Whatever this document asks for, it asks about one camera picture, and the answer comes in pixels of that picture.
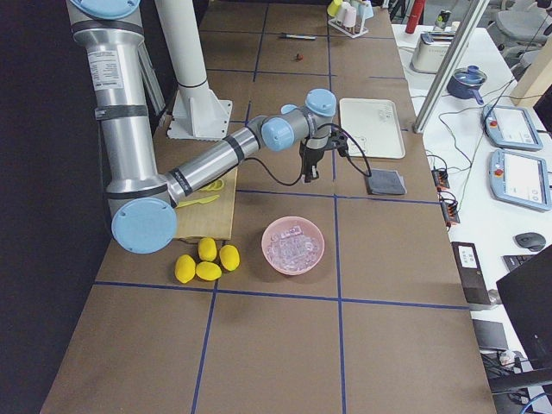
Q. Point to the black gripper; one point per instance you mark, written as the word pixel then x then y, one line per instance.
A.
pixel 311 158

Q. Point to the clear ice cubes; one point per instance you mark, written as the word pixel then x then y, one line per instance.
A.
pixel 292 250

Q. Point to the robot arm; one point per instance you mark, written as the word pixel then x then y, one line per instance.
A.
pixel 142 201

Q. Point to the pink cup on rack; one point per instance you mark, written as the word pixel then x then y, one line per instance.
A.
pixel 346 16

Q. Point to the yellow cup on rack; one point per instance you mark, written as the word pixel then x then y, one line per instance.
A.
pixel 333 7

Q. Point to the grey folded cloth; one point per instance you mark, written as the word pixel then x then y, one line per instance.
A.
pixel 385 182

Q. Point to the pink bowl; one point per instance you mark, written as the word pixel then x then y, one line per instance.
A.
pixel 284 223

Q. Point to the cream bear serving tray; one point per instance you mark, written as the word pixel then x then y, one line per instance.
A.
pixel 374 124

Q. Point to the lemon slice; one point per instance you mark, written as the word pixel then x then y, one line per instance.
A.
pixel 216 185

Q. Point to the yellow plastic knife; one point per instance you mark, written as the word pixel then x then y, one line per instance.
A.
pixel 201 201

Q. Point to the wooden cutting board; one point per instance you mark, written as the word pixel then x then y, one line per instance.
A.
pixel 214 219

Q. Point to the yellow lemon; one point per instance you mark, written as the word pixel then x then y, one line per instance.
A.
pixel 185 269
pixel 207 249
pixel 229 257
pixel 208 271

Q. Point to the steel muddler with black tip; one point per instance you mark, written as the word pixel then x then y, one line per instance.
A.
pixel 299 37

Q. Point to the white toaster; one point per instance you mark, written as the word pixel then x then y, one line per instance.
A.
pixel 430 51

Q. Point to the blue saucepan with lid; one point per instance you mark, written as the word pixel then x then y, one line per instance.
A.
pixel 465 83

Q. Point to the red bottle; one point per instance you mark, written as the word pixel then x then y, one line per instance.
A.
pixel 414 16

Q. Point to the black box with label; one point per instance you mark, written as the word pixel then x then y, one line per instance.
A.
pixel 472 280

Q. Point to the teach pendant tablet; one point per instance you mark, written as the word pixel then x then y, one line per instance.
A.
pixel 510 127
pixel 520 179

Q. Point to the black keyboard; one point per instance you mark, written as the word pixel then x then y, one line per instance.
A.
pixel 513 261

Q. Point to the black computer mouse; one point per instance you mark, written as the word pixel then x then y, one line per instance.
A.
pixel 531 241

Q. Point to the black monitor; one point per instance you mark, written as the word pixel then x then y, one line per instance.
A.
pixel 525 293

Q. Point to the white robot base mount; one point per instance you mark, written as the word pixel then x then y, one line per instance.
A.
pixel 197 112

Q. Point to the black cable connectors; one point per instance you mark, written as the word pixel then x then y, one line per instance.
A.
pixel 449 207
pixel 441 178

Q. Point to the white wire cup rack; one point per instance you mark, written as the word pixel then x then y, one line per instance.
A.
pixel 364 12

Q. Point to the aluminium frame post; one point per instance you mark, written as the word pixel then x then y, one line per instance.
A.
pixel 451 60

